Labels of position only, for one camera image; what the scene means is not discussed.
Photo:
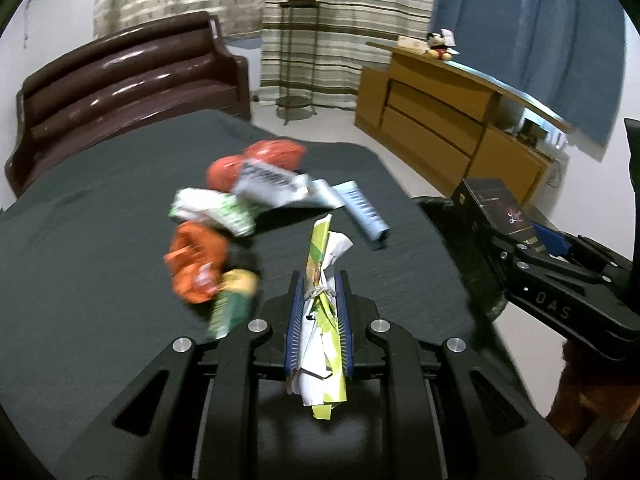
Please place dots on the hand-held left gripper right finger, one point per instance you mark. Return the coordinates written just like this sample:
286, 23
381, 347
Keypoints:
346, 325

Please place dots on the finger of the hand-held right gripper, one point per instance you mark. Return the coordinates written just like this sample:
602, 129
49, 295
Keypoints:
550, 241
507, 257

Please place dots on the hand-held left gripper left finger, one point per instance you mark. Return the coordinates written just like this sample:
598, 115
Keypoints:
294, 325

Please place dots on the black gold printed box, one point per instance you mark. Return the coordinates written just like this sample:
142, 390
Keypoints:
492, 205

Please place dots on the yellow white wrapper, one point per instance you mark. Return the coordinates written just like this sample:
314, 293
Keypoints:
320, 260

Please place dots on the white blue printed pouch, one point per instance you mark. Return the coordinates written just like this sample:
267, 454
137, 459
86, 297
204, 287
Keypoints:
270, 182

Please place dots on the red plastic bag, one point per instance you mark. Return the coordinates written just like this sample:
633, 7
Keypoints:
280, 152

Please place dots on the person's right forearm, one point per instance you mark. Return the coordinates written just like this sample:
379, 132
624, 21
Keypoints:
595, 390

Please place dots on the green yellow snack packet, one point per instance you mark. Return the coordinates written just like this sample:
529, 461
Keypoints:
232, 300

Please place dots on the white router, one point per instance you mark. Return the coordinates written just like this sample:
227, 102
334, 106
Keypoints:
557, 139

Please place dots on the small brown box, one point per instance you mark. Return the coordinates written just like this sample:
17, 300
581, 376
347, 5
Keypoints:
532, 129

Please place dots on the light blue wrapper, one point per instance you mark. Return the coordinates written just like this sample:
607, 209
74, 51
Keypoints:
365, 212

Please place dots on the orange wrapper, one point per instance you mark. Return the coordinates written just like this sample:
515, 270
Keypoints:
197, 260

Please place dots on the white green wrapper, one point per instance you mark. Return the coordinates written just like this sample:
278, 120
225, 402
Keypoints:
210, 207

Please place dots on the wooden cabinet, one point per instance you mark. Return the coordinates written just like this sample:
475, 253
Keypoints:
425, 120

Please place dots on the dark grey tablecloth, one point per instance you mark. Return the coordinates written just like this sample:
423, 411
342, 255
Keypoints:
100, 260

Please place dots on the blue curtain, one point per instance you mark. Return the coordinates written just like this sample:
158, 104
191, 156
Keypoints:
525, 35

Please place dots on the mouse plush toy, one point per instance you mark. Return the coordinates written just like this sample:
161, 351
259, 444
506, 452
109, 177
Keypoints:
440, 46

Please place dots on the beige cardboard box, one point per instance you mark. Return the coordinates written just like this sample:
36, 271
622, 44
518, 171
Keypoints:
410, 44

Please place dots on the black metal plant stand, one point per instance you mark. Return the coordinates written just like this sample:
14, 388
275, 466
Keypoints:
287, 60

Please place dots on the striped curtain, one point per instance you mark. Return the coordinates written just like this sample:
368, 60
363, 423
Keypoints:
360, 20

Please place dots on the brown leather sofa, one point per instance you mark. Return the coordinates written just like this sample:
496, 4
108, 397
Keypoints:
125, 85

